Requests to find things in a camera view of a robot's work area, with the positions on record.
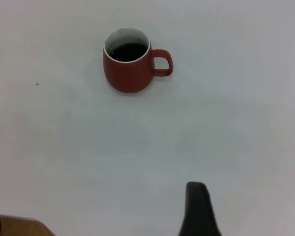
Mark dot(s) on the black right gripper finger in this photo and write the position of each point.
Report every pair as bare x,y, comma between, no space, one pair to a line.
199,211

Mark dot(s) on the red ceramic mug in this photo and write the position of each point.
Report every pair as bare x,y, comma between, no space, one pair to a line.
127,76

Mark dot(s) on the dark coffee liquid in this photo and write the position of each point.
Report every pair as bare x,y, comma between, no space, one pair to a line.
129,52

